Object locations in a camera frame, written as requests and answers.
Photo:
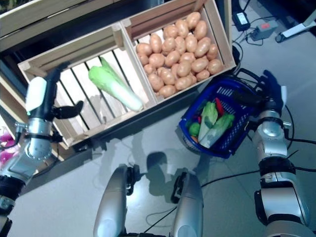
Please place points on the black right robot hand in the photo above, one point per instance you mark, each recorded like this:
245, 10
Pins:
271, 93

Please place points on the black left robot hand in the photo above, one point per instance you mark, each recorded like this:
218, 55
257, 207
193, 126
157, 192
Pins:
47, 98

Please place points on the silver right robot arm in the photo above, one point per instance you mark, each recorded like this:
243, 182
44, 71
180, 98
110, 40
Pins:
271, 138

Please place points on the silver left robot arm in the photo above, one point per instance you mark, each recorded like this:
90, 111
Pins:
37, 145

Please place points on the blue plastic shopping basket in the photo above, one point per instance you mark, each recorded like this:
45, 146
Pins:
240, 123

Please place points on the wooden slatted crate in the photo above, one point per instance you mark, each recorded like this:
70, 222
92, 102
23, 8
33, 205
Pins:
49, 22
74, 53
219, 32

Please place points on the red chili pepper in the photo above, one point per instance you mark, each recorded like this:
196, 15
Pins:
219, 106

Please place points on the purple white turnip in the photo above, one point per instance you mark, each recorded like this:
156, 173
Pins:
7, 156
5, 138

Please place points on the brown potato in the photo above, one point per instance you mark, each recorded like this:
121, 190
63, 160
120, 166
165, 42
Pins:
168, 90
200, 29
199, 64
156, 43
191, 43
202, 47
184, 68
184, 83
193, 19
170, 31
144, 49
212, 51
182, 28
155, 82
215, 66
203, 75

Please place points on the grey box with red button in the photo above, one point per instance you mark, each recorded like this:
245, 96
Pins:
264, 29

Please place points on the black power adapter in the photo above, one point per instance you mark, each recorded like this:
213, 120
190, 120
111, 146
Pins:
242, 18

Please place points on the green bell pepper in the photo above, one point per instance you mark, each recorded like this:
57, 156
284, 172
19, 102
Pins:
194, 129

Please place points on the small orange carrot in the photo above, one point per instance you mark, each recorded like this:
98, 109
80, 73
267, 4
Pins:
194, 139

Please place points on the wooden vegetable display shelf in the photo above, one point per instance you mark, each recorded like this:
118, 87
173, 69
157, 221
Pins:
138, 123

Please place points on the silver left robot leg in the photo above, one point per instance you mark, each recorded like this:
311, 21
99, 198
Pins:
111, 205

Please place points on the silver robot leg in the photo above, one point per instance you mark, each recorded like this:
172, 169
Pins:
190, 207
111, 205

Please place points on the silver right robot leg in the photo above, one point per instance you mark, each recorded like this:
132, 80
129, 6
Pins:
190, 207

